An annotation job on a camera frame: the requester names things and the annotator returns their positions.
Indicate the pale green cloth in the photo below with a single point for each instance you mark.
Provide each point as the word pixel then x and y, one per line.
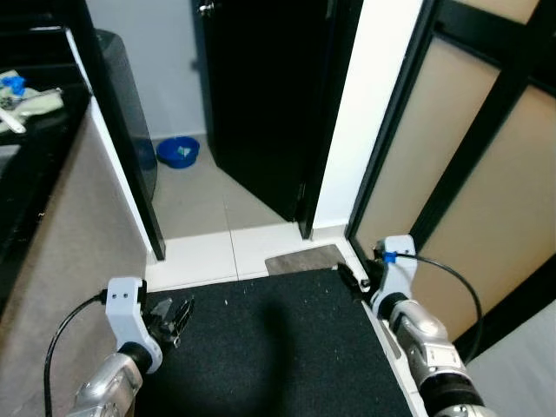
pixel 39 104

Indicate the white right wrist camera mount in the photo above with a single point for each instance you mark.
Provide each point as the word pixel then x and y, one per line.
pixel 398 269

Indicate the beige kitchen cabinet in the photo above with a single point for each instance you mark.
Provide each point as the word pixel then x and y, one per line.
pixel 78 243

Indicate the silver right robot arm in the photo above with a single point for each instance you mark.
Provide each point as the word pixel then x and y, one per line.
pixel 426 339

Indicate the dark grey round bin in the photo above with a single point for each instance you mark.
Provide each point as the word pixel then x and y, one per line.
pixel 130 104

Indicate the small blue plastic item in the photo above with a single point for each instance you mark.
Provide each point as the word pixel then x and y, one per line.
pixel 12 84

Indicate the blue plastic bowl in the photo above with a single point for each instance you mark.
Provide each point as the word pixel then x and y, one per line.
pixel 178 155

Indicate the black floor mat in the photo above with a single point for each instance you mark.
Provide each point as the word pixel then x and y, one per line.
pixel 287 347

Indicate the black door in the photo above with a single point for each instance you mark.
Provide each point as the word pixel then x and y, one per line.
pixel 261 87

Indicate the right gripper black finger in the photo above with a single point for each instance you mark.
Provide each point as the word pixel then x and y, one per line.
pixel 347 270
pixel 351 287

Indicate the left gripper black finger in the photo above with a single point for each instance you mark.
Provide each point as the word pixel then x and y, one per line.
pixel 181 308
pixel 181 332

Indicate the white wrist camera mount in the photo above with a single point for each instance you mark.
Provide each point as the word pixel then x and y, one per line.
pixel 126 313
pixel 398 269

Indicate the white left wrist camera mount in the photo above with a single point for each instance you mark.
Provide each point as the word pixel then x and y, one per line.
pixel 126 313

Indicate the tan black-framed sliding door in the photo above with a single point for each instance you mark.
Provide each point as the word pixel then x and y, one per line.
pixel 452 130

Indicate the white door jamb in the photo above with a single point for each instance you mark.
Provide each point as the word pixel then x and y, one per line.
pixel 356 113

